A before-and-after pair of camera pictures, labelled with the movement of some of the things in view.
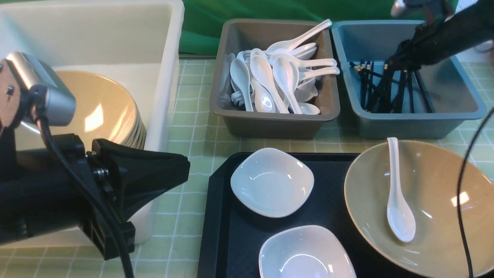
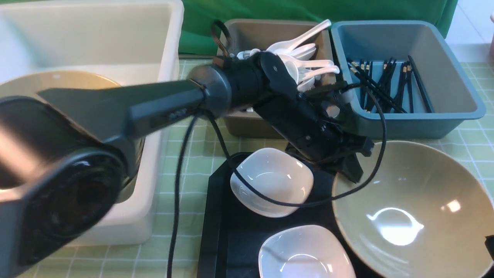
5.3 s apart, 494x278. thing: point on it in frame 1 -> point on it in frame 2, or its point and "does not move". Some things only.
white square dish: (272, 183) does not move
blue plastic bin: (453, 96) does not move
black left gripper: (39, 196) -> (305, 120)
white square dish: (306, 251) does not move
